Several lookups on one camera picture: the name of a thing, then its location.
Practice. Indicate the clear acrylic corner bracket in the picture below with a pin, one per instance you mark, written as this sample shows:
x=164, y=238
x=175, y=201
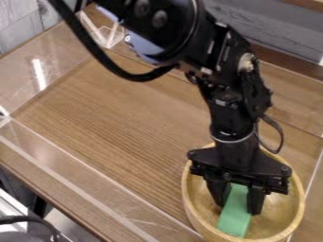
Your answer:
x=105, y=35

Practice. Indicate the brown wooden bowl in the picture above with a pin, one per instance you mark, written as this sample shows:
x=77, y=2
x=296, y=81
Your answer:
x=271, y=226

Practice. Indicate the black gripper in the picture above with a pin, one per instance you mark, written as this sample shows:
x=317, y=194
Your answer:
x=240, y=163

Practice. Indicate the green rectangular block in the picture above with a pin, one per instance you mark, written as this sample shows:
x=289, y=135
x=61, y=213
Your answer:
x=233, y=217

